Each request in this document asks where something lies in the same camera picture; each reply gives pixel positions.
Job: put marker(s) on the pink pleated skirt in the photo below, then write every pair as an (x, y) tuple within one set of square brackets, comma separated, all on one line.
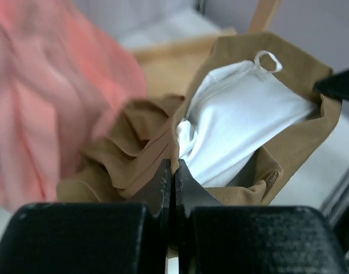
[(62, 83)]

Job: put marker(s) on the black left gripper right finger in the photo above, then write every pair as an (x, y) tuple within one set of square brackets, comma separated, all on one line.
[(214, 238)]

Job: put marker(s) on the wooden clothes rack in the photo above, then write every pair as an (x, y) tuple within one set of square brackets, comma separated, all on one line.
[(170, 68)]

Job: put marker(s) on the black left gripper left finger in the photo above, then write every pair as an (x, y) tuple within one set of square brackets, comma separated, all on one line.
[(115, 237)]

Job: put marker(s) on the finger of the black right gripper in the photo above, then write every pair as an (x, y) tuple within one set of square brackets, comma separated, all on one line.
[(335, 86)]

